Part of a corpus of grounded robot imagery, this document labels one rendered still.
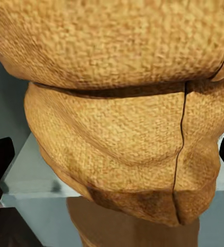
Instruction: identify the microwave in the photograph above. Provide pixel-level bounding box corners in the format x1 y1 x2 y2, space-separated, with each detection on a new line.
0 61 224 199

